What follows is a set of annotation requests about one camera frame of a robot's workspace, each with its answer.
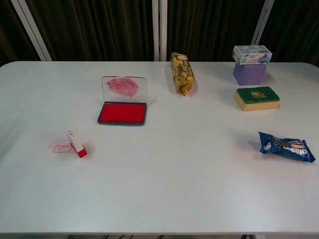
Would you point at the small pink object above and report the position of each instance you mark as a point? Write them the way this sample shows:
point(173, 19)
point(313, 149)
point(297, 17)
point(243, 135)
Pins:
point(80, 149)

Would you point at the red ink pad case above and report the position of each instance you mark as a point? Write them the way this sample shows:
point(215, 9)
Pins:
point(122, 112)

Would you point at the gold foil snack package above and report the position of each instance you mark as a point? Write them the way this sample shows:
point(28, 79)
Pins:
point(180, 74)

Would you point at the green yellow sponge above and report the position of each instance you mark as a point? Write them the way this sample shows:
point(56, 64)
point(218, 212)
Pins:
point(256, 98)

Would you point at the purple block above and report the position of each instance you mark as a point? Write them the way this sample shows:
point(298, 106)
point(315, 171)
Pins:
point(249, 74)

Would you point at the dark pleated curtain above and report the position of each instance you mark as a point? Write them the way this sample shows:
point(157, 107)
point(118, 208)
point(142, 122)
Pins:
point(99, 25)

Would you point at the white blue soap box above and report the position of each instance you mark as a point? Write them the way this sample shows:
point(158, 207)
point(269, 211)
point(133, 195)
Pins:
point(251, 54)

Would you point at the blue cookie packet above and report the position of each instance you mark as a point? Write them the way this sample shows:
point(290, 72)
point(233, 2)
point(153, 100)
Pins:
point(281, 147)

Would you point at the white upright frame post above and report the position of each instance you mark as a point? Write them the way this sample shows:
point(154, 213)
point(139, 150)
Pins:
point(155, 25)

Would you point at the white slanted frame post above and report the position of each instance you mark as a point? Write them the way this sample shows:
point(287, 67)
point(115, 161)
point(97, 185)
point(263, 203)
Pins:
point(31, 28)
point(261, 22)

